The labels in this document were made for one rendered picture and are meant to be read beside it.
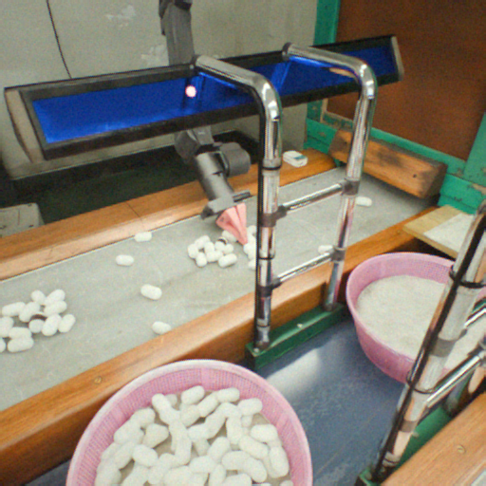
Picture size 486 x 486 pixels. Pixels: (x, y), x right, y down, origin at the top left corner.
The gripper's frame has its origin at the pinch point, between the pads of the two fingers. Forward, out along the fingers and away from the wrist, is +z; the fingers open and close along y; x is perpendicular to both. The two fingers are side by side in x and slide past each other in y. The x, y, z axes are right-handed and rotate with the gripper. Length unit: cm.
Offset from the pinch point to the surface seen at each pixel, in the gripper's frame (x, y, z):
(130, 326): -3.4, -27.6, 6.7
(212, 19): 117, 117, -169
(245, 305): -10.7, -11.0, 12.2
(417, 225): -12.7, 30.6, 13.2
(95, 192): 175, 13, -100
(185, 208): 10.9, -3.9, -14.2
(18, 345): -2.1, -43.0, 2.4
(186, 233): 8.3, -7.4, -7.9
